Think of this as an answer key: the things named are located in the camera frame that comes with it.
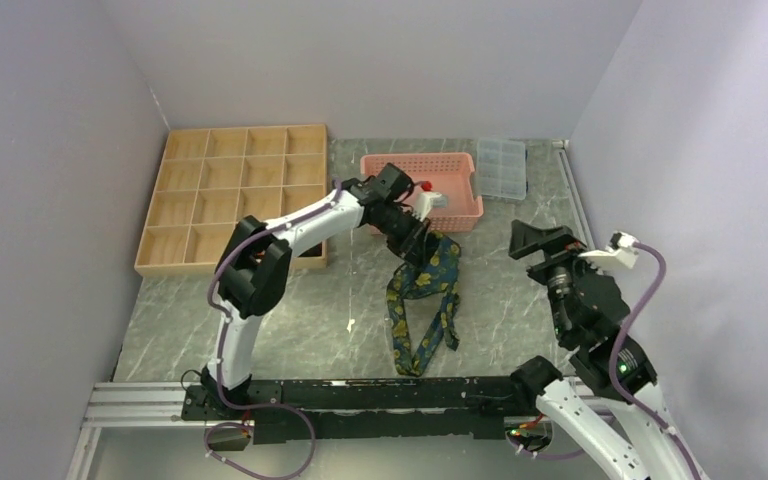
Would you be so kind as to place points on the blue yellow floral tie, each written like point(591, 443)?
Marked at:
point(439, 277)

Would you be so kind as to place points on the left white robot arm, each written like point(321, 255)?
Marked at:
point(251, 276)

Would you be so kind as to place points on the wooden compartment tray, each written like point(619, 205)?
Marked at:
point(211, 178)

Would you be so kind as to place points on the clear plastic organizer box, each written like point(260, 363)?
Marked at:
point(500, 167)

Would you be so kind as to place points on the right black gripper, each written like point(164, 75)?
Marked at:
point(558, 244)

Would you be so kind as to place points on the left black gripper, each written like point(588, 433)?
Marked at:
point(413, 248)

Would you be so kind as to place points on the aluminium frame rail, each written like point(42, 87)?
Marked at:
point(122, 405)

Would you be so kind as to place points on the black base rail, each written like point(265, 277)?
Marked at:
point(482, 408)

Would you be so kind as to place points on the pink plastic basket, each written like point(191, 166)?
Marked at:
point(449, 174)

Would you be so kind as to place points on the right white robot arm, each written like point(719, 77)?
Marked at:
point(595, 297)

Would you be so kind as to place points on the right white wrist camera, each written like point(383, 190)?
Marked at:
point(620, 253)

